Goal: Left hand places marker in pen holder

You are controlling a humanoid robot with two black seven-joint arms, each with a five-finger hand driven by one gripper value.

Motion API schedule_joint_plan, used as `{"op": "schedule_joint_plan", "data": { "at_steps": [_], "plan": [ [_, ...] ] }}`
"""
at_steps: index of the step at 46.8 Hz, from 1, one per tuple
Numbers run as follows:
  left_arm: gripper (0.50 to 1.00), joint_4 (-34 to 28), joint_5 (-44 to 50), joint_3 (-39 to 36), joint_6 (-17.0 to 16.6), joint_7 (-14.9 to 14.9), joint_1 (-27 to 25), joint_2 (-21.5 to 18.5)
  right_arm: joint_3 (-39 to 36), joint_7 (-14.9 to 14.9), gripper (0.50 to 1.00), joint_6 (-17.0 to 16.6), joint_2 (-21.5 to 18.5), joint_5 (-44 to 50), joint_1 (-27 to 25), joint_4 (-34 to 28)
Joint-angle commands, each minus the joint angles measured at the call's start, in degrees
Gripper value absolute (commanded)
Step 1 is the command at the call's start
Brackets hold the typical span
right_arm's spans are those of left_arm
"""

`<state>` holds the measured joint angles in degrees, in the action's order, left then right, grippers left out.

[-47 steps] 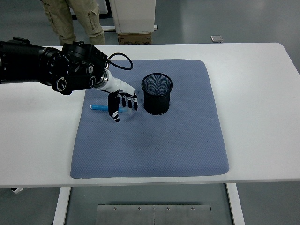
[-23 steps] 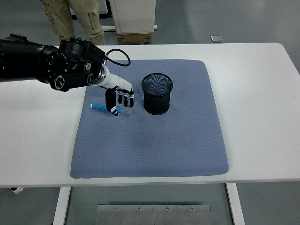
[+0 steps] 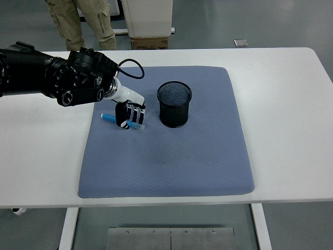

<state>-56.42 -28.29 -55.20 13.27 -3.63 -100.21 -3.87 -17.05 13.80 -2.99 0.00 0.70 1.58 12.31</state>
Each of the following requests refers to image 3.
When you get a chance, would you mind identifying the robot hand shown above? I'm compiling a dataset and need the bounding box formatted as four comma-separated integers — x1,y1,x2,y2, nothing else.
111,79,147,130

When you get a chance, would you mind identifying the blue marker pen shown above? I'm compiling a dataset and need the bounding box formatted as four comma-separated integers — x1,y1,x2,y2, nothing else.
100,113,146,132

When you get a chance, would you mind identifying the black mesh pen holder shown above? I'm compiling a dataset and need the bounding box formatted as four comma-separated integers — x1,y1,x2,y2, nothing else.
156,81,193,129

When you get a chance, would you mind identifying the brown cardboard box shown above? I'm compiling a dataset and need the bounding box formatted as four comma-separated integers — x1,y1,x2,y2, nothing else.
130,36,169,51

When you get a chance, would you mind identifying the blue-grey quilted mat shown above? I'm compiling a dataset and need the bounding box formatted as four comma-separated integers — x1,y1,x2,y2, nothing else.
77,66,255,199

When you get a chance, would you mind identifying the white cabinet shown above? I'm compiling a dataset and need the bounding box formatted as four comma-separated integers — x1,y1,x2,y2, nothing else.
121,0,176,39

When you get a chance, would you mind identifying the person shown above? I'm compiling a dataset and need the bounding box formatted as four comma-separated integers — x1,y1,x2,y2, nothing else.
44,0,118,52

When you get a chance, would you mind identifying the grey metal plate with screws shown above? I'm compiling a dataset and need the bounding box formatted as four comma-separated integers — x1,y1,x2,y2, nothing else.
170,227,235,250
107,227,172,250

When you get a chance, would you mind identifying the white table leg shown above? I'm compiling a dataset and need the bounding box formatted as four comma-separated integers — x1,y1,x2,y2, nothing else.
250,203,273,250
58,207,79,250

